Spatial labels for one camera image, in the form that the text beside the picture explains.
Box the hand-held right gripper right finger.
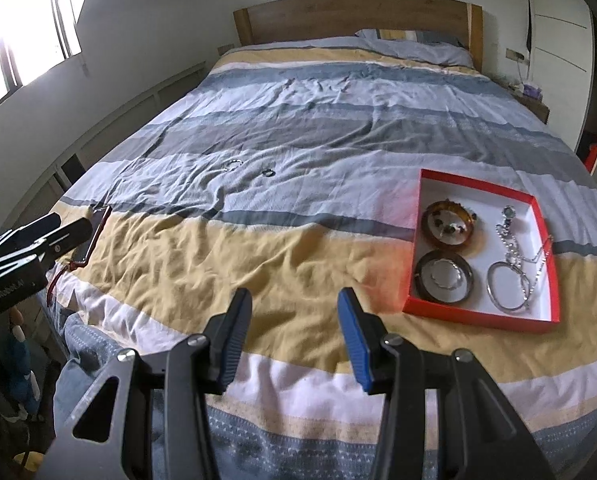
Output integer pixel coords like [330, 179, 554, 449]
[337, 287, 544, 480]

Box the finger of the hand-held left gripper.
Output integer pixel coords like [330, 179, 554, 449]
[0, 212, 63, 257]
[0, 217, 93, 275]

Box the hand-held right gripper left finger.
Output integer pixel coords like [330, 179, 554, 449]
[37, 287, 253, 480]

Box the red jewelry box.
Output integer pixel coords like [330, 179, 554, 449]
[403, 168, 562, 335]

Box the twisted silver bangle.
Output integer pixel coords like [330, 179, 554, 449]
[429, 259, 467, 291]

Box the amber bangle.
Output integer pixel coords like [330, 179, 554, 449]
[421, 200, 479, 249]

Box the plain silver bangle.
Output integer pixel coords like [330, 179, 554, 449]
[486, 260, 532, 315]

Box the dark bead bracelet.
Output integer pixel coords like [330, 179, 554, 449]
[431, 215, 472, 238]

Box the silver wrist watch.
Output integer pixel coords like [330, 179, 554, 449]
[496, 205, 524, 261]

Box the phone in red case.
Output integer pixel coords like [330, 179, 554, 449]
[71, 205, 113, 267]

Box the blue white plush toy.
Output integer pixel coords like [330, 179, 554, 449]
[6, 307, 42, 418]

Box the dark brown bangle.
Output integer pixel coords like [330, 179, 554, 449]
[413, 251, 474, 304]

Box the window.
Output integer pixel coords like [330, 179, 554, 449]
[0, 0, 102, 121]

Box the striped duvet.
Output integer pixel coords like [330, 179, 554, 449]
[48, 35, 597, 480]

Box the wooden nightstand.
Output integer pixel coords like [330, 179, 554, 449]
[499, 77, 550, 125]

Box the striped pillow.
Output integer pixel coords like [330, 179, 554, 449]
[355, 28, 474, 67]

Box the wooden headboard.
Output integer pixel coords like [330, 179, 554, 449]
[233, 0, 484, 71]

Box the white wardrobe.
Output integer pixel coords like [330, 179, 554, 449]
[529, 0, 597, 176]

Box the white low wall cabinet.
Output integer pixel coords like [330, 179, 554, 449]
[0, 60, 206, 201]

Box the silver chain necklace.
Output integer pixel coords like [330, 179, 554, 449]
[509, 234, 554, 311]

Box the black cable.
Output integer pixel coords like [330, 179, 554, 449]
[521, 0, 535, 86]

